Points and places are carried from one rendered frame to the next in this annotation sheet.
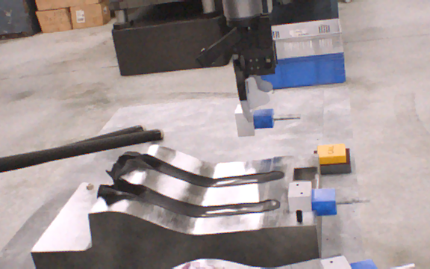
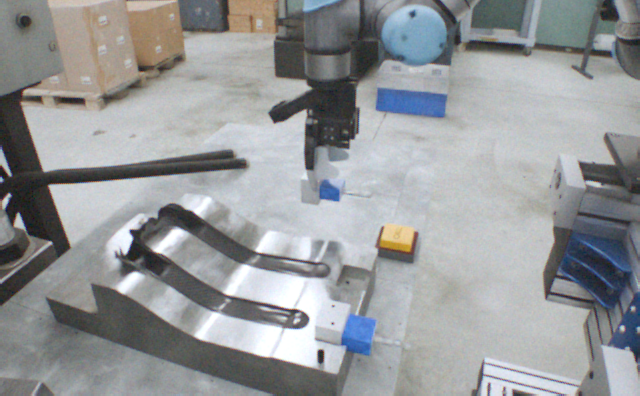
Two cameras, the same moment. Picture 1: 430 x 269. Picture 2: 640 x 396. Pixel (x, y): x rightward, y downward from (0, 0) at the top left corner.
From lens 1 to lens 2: 0.52 m
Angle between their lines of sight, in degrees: 9
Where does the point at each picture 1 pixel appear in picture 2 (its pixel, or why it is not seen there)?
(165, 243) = (169, 335)
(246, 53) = (321, 120)
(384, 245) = (440, 273)
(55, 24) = (240, 26)
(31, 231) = (83, 251)
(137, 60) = (289, 66)
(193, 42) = not seen: hidden behind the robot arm
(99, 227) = (103, 299)
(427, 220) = (480, 258)
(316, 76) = (421, 108)
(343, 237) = (378, 362)
